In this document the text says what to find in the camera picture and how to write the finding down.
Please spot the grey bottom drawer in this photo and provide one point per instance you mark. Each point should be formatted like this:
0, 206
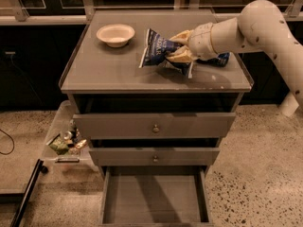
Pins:
154, 196

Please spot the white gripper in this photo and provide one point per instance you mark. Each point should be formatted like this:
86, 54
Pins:
202, 41

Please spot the black metal floor rail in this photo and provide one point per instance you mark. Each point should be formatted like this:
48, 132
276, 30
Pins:
37, 170

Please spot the crushed blue pepsi can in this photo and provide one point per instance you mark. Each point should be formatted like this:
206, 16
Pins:
220, 61

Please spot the grey drawer cabinet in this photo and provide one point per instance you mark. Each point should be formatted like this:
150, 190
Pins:
100, 70

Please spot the green snack packet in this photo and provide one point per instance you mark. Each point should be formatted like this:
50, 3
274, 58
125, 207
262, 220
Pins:
58, 145

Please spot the white post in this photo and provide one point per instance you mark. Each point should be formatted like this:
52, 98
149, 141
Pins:
289, 105

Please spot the clear plastic storage bin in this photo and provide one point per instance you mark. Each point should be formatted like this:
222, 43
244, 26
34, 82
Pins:
64, 125

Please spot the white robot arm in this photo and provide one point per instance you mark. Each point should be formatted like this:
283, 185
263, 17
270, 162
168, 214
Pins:
260, 27

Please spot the blue chip bag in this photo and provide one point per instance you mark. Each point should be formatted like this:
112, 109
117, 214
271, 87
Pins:
156, 50

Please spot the grey middle drawer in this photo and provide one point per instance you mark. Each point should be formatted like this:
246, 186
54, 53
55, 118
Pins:
155, 152

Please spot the grey drawer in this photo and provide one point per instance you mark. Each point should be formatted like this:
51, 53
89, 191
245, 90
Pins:
155, 152
154, 196
146, 117

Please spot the grey top drawer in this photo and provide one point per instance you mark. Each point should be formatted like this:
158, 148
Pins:
146, 117

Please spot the white paper bowl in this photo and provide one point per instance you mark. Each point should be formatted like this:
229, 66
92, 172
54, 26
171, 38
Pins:
115, 35

